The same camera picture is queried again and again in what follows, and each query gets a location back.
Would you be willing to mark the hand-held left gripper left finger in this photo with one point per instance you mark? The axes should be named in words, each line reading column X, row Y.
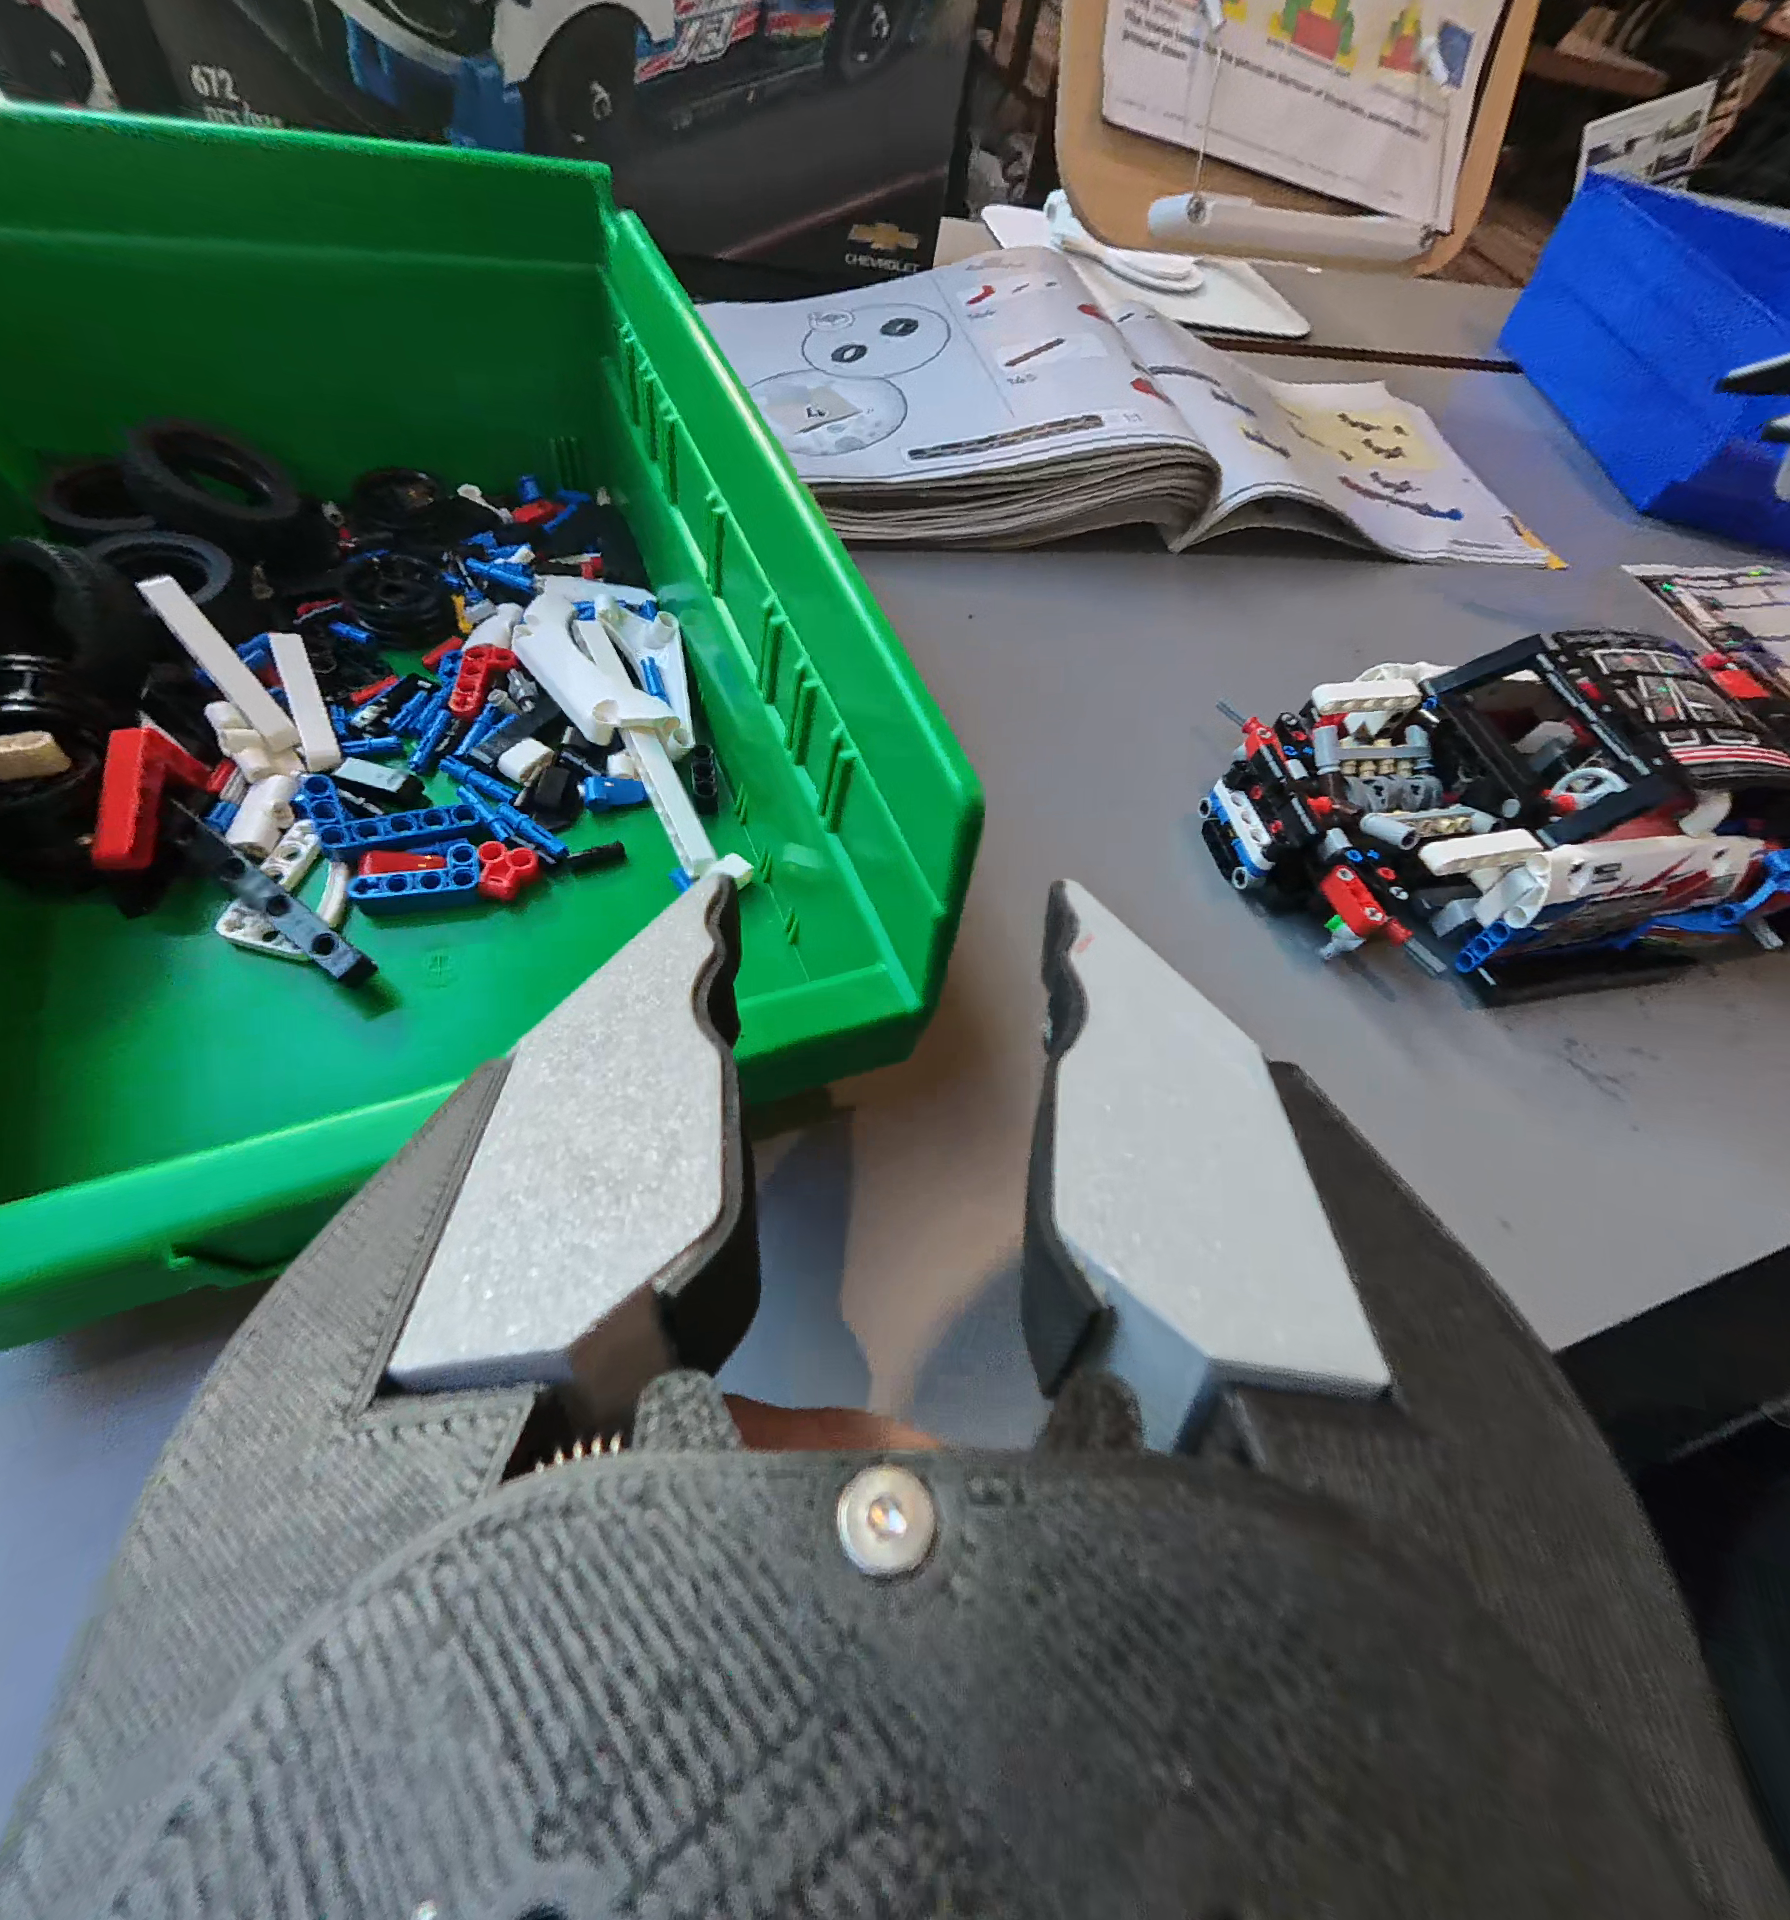
column 579, row 1168

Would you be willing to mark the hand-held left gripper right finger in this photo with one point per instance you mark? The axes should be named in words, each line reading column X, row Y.
column 1194, row 1200

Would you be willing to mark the green plastic bin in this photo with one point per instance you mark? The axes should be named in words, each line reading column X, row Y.
column 235, row 1095

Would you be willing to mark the toy brick race car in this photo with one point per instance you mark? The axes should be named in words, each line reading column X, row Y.
column 1555, row 810

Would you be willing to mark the pile of brick parts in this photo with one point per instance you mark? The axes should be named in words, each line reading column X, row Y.
column 384, row 720

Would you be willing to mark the adjoining white desk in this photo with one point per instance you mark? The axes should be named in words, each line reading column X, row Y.
column 1373, row 324

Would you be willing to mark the grey desk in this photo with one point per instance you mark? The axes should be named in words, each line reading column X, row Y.
column 1104, row 705

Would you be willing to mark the holographic sticker sheet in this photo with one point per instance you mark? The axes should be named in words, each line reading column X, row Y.
column 1735, row 615

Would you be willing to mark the blue plastic bin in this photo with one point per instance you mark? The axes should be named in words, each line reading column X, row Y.
column 1630, row 345

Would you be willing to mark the wooden document stand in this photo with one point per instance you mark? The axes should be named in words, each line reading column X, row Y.
column 1269, row 223

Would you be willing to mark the printed instruction sheet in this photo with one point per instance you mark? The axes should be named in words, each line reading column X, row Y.
column 1286, row 105

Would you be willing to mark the open instruction booklet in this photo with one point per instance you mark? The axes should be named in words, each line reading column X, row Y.
column 1015, row 419

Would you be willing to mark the black toy car box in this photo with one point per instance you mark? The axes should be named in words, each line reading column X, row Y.
column 775, row 165

